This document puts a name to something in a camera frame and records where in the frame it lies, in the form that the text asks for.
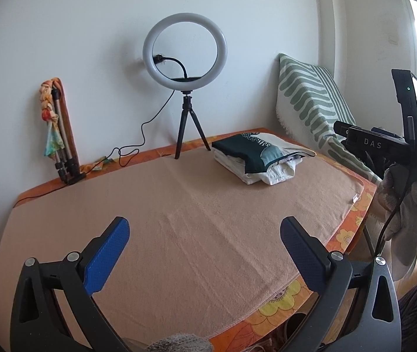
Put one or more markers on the green striped white pillow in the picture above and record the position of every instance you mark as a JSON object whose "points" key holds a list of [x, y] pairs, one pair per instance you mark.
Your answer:
{"points": [[303, 91]]}

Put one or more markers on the black mini tripod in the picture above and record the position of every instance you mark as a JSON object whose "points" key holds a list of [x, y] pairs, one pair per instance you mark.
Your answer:
{"points": [[185, 110]]}

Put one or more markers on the folded silver tripod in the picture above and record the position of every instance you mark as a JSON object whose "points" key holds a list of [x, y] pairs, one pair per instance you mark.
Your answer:
{"points": [[65, 154]]}

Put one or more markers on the colourful floral scarf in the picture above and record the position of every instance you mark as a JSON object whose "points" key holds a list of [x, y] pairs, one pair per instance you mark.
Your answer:
{"points": [[49, 117]]}

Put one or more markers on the person's right hand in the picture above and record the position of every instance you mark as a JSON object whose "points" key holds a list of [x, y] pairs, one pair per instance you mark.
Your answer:
{"points": [[410, 216]]}

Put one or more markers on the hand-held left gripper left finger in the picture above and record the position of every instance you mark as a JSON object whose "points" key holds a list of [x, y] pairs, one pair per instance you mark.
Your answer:
{"points": [[106, 256]]}

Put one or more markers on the person's left hand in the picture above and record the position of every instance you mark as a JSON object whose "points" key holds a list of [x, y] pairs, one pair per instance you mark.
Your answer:
{"points": [[179, 344]]}

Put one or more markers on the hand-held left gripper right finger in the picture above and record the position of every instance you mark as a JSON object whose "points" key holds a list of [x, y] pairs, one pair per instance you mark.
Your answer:
{"points": [[303, 256]]}

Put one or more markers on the beige blanket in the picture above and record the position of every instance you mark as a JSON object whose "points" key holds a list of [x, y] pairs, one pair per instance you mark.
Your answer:
{"points": [[194, 227]]}

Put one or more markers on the stack of clothes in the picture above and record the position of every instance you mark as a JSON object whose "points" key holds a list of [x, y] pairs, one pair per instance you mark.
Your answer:
{"points": [[252, 146]]}

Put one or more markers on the white folded garment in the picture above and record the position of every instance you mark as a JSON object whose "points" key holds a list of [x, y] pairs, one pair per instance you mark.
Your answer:
{"points": [[278, 176]]}

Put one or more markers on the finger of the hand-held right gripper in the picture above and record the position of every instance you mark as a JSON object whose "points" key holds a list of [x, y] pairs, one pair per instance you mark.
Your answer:
{"points": [[344, 128]]}

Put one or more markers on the orange floral tablecloth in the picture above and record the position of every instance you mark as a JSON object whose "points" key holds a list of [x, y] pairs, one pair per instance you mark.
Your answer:
{"points": [[344, 234]]}

